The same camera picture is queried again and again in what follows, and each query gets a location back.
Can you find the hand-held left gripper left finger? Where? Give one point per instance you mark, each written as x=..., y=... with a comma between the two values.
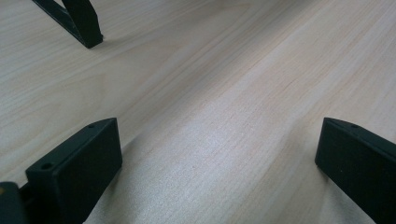
x=77, y=168

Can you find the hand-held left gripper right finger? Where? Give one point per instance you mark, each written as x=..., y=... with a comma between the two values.
x=358, y=161

